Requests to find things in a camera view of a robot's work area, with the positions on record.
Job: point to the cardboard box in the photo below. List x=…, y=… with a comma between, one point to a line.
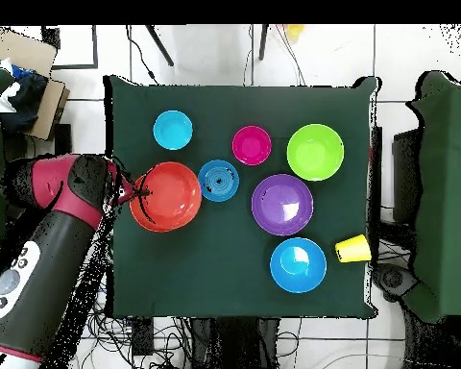
x=19, y=50

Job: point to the large blue plastic bowl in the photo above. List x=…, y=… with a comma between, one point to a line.
x=298, y=265

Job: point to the pink plastic bowl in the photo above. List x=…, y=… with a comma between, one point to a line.
x=252, y=145

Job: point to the large green plastic bowl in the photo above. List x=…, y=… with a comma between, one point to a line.
x=315, y=151

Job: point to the small yellow object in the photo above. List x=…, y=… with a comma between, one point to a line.
x=294, y=31

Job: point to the small dark blue bowl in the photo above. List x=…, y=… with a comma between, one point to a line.
x=219, y=181

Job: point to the yellow plastic cup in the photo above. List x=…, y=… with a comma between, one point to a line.
x=353, y=248

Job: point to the purple plastic bowl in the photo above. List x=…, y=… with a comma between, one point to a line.
x=282, y=204

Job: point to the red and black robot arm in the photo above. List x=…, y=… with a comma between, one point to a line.
x=54, y=231

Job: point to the small cyan plastic bowl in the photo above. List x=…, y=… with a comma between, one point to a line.
x=173, y=129

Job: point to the black tripod leg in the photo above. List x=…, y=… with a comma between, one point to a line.
x=263, y=42
x=160, y=46

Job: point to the dark green tablecloth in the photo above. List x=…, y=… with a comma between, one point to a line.
x=215, y=104

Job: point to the black bench frame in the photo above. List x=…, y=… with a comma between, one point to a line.
x=406, y=177
x=63, y=138

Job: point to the blue and white cloth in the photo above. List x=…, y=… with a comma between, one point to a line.
x=27, y=96

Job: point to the orange plastic bowl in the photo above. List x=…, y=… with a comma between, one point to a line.
x=169, y=196

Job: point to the black equipment base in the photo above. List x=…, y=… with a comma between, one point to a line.
x=392, y=278

